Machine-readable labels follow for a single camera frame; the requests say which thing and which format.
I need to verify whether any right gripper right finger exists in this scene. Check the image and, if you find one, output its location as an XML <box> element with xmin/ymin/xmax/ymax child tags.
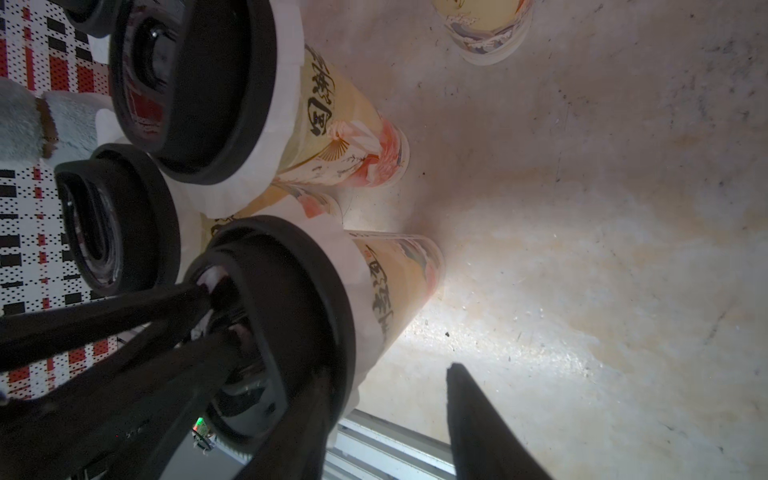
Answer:
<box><xmin>446</xmin><ymin>363</ymin><xmax>550</xmax><ymax>479</ymax></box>

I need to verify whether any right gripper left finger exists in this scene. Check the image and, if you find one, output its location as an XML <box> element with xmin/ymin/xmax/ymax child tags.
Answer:
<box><xmin>236</xmin><ymin>371</ymin><xmax>332</xmax><ymax>480</ymax></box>

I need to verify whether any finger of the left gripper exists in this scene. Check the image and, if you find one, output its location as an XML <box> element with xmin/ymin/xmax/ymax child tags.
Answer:
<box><xmin>1</xmin><ymin>284</ymin><xmax>210</xmax><ymax>372</ymax></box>
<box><xmin>1</xmin><ymin>331</ymin><xmax>240</xmax><ymax>479</ymax></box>

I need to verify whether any paper milk tea cup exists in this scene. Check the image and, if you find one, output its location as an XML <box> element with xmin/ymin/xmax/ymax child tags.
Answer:
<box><xmin>275</xmin><ymin>46</ymin><xmax>410</xmax><ymax>187</ymax></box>
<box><xmin>432</xmin><ymin>0</ymin><xmax>535</xmax><ymax>66</ymax></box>

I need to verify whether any grey plush toy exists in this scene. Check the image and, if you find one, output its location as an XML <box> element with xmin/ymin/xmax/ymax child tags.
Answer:
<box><xmin>1</xmin><ymin>78</ymin><xmax>114</xmax><ymax>170</ymax></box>

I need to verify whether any black lid front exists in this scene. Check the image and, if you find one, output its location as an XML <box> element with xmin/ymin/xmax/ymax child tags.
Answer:
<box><xmin>54</xmin><ymin>143</ymin><xmax>181</xmax><ymax>297</ymax></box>

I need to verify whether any black cup lid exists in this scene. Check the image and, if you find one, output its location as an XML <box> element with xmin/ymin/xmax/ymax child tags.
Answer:
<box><xmin>52</xmin><ymin>0</ymin><xmax>122</xmax><ymax>38</ymax></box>

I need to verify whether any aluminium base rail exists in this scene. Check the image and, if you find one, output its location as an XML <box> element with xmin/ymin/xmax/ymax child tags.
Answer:
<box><xmin>209</xmin><ymin>407</ymin><xmax>457</xmax><ymax>480</ymax></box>

